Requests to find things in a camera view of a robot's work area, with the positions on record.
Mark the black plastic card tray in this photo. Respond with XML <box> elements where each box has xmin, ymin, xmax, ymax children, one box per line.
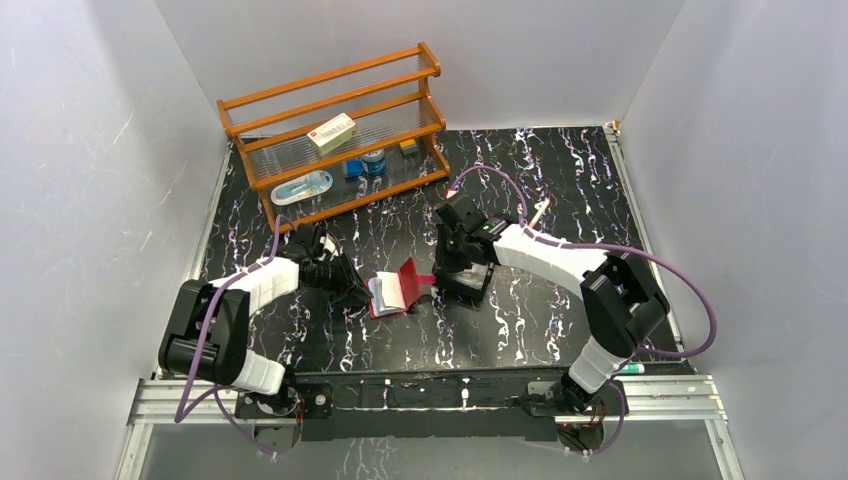
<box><xmin>443</xmin><ymin>263</ymin><xmax>495</xmax><ymax>307</ymax></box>

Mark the red card holder wallet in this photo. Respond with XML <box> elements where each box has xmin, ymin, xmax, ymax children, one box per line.
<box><xmin>366</xmin><ymin>257</ymin><xmax>436</xmax><ymax>319</ymax></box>

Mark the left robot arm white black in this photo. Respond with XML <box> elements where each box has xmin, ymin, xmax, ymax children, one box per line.
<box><xmin>158</xmin><ymin>225</ymin><xmax>372</xmax><ymax>416</ymax></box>

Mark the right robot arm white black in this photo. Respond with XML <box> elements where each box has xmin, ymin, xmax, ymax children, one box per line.
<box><xmin>432</xmin><ymin>194</ymin><xmax>670</xmax><ymax>414</ymax></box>

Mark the white blue blister pack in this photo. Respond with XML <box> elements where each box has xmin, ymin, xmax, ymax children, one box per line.
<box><xmin>270</xmin><ymin>170</ymin><xmax>334</xmax><ymax>206</ymax></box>

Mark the white orange pen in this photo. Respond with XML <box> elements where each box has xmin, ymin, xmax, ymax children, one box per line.
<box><xmin>528</xmin><ymin>197</ymin><xmax>550</xmax><ymax>228</ymax></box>

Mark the small blue box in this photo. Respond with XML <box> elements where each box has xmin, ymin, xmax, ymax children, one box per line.
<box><xmin>342</xmin><ymin>159</ymin><xmax>365</xmax><ymax>179</ymax></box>

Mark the small yellow black block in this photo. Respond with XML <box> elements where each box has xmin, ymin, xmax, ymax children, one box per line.
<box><xmin>398</xmin><ymin>139</ymin><xmax>419</xmax><ymax>158</ymax></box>

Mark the blue white round tin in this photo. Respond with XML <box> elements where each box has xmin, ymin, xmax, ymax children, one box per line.
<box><xmin>360</xmin><ymin>149</ymin><xmax>386</xmax><ymax>176</ymax></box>

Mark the orange wooden shelf rack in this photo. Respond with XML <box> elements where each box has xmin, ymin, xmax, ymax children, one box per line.
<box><xmin>217</xmin><ymin>42</ymin><xmax>451</xmax><ymax>222</ymax></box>

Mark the white cardboard box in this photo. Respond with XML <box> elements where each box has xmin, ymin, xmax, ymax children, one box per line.
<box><xmin>306</xmin><ymin>113</ymin><xmax>358</xmax><ymax>156</ymax></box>

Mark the green white marker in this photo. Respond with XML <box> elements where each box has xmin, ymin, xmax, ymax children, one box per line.
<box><xmin>616</xmin><ymin>363</ymin><xmax>646</xmax><ymax>375</ymax></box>

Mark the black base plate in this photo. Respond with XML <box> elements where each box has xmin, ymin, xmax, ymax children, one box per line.
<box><xmin>236</xmin><ymin>367</ymin><xmax>630</xmax><ymax>448</ymax></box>

